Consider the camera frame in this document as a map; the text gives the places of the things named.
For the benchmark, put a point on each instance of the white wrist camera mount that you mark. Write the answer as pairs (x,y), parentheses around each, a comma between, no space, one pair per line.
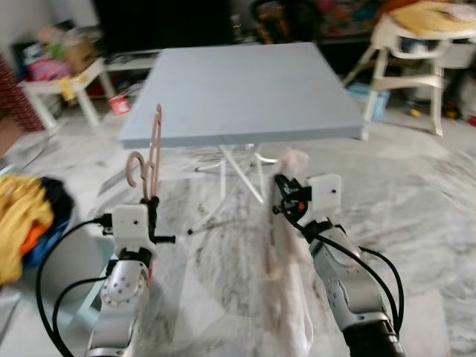
(325,197)
(130,227)

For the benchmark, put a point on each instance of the small white side table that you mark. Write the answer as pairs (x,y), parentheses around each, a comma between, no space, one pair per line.
(93,71)

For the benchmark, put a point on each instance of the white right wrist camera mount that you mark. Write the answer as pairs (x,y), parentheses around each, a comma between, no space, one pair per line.
(325,197)

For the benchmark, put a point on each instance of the red white packet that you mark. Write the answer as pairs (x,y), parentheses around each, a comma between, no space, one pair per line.
(119,104)

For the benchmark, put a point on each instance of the orange garment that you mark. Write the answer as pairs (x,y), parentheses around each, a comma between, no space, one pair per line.
(37,239)

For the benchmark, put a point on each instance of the brown cardboard box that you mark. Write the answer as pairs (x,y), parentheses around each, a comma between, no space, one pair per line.
(82,53)

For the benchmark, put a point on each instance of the grey folding table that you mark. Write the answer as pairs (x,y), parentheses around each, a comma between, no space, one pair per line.
(238,89)

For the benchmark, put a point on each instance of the pale pink garment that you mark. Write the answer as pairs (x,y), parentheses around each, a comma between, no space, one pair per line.
(286,297)

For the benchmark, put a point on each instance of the black television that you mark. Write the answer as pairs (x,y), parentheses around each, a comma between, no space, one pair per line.
(163,22)

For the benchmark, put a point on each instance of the pink box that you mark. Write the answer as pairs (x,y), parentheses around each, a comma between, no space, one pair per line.
(48,71)

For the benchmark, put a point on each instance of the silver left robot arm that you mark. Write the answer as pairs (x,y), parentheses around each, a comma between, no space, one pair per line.
(123,297)

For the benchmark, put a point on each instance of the yellow quilted cushion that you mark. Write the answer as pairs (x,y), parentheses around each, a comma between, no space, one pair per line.
(431,18)

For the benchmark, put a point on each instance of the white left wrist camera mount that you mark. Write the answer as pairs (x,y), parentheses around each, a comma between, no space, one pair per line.
(130,227)

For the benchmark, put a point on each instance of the white baby high chair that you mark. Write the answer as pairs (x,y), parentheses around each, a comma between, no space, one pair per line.
(405,48)

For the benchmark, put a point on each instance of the yellow garment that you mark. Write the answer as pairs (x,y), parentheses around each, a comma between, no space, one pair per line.
(22,216)

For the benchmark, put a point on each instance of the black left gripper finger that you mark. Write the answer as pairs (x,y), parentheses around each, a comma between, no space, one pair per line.
(152,210)

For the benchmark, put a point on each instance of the pink plastic hanger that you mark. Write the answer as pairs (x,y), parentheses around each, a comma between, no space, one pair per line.
(156,149)

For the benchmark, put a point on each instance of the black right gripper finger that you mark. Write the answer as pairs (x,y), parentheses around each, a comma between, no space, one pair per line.
(282,187)

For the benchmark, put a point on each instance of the light blue box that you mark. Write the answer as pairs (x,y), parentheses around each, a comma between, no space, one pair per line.
(370,104)

